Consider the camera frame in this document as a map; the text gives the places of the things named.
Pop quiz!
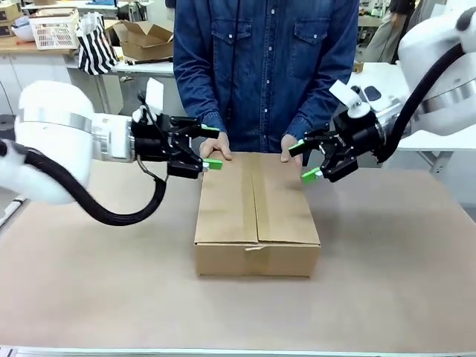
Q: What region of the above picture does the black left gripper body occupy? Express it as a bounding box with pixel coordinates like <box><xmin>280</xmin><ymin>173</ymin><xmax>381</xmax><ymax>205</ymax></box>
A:
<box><xmin>129</xmin><ymin>113</ymin><xmax>176</xmax><ymax>164</ymax></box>

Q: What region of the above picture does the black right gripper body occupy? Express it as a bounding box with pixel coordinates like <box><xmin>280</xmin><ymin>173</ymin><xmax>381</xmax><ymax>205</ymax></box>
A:
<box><xmin>332</xmin><ymin>110</ymin><xmax>381</xmax><ymax>158</ymax></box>

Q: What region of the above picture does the large brown cardboard box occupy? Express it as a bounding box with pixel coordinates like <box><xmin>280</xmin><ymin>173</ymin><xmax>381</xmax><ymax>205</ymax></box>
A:
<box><xmin>193</xmin><ymin>150</ymin><xmax>322</xmax><ymax>278</ymax></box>

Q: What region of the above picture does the person's left forearm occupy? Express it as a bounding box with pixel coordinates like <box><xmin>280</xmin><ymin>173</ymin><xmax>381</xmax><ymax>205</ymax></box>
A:
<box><xmin>284</xmin><ymin>83</ymin><xmax>350</xmax><ymax>141</ymax></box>

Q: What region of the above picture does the person's right forearm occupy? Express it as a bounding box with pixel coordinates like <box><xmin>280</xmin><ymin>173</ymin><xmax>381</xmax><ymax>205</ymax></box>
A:
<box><xmin>176</xmin><ymin>83</ymin><xmax>228</xmax><ymax>137</ymax></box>

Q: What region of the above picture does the open background cardboard box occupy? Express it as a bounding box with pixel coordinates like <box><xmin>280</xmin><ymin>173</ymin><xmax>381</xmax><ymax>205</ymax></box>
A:
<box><xmin>113</xmin><ymin>20</ymin><xmax>175</xmax><ymax>62</ymax></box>

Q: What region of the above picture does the person's right hand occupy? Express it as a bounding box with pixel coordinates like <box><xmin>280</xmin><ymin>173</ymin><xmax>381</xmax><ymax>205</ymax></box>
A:
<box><xmin>199</xmin><ymin>131</ymin><xmax>234</xmax><ymax>162</ymax></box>

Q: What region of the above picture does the person's left hand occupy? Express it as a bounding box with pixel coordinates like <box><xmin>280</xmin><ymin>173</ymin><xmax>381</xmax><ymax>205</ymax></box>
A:
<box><xmin>279</xmin><ymin>132</ymin><xmax>304</xmax><ymax>164</ymax></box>

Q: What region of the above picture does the white side table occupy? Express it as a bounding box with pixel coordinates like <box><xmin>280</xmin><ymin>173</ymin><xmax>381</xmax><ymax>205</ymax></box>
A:
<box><xmin>349</xmin><ymin>61</ymin><xmax>476</xmax><ymax>176</ymax></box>

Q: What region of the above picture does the white background table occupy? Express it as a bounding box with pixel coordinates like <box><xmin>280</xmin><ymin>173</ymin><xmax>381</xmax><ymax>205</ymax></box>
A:
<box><xmin>111</xmin><ymin>46</ymin><xmax>176</xmax><ymax>116</ymax></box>

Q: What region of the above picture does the person in denim shirt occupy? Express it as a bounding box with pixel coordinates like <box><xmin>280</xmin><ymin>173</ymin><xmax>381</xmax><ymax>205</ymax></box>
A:
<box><xmin>173</xmin><ymin>0</ymin><xmax>360</xmax><ymax>154</ymax></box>

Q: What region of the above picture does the beige clothed background figure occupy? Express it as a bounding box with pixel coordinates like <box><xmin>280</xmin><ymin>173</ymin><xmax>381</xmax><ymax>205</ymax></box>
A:
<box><xmin>366</xmin><ymin>0</ymin><xmax>405</xmax><ymax>64</ymax></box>

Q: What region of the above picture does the black white striped bag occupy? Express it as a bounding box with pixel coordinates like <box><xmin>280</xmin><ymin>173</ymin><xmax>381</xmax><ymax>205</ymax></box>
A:
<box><xmin>76</xmin><ymin>13</ymin><xmax>120</xmax><ymax>77</ymax></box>

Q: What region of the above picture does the white floor strip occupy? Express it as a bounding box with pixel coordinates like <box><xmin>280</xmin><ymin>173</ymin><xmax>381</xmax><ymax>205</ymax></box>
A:
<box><xmin>0</xmin><ymin>194</ymin><xmax>28</xmax><ymax>228</ymax></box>

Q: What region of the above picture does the white lattice storage crate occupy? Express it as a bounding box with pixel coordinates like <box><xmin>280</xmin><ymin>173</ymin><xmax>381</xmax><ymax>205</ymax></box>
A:
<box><xmin>28</xmin><ymin>7</ymin><xmax>80</xmax><ymax>51</ymax></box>

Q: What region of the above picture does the white blue bowl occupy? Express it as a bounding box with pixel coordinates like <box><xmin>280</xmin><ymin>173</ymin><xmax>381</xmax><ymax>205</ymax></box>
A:
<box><xmin>12</xmin><ymin>16</ymin><xmax>37</xmax><ymax>42</ymax></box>

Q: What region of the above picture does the small brown printed carton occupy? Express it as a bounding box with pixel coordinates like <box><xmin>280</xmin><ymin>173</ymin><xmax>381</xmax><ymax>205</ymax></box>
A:
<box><xmin>0</xmin><ymin>1</ymin><xmax>24</xmax><ymax>37</ymax></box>

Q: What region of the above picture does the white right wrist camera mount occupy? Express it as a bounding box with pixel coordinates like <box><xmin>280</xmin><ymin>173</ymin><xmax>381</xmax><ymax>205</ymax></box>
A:
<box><xmin>329</xmin><ymin>80</ymin><xmax>373</xmax><ymax>120</ymax></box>

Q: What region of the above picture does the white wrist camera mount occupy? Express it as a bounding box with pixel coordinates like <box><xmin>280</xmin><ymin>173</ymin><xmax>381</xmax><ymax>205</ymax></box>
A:
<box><xmin>132</xmin><ymin>77</ymin><xmax>165</xmax><ymax>126</ymax></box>
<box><xmin>329</xmin><ymin>80</ymin><xmax>373</xmax><ymax>120</ymax></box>

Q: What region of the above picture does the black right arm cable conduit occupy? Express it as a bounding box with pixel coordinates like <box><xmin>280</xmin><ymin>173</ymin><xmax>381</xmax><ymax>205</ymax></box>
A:
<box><xmin>374</xmin><ymin>41</ymin><xmax>466</xmax><ymax>164</ymax></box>

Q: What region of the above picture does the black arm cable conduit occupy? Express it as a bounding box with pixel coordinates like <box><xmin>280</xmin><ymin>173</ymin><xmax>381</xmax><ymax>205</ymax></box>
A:
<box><xmin>374</xmin><ymin>41</ymin><xmax>466</xmax><ymax>164</ymax></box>
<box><xmin>0</xmin><ymin>138</ymin><xmax>169</xmax><ymax>228</ymax></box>

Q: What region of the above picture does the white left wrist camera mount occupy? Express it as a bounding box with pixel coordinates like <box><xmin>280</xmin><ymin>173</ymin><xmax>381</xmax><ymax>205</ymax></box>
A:
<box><xmin>132</xmin><ymin>77</ymin><xmax>165</xmax><ymax>126</ymax></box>

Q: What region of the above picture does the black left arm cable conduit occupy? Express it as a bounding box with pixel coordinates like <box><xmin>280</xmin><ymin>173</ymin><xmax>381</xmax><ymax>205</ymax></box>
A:
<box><xmin>0</xmin><ymin>138</ymin><xmax>169</xmax><ymax>228</ymax></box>

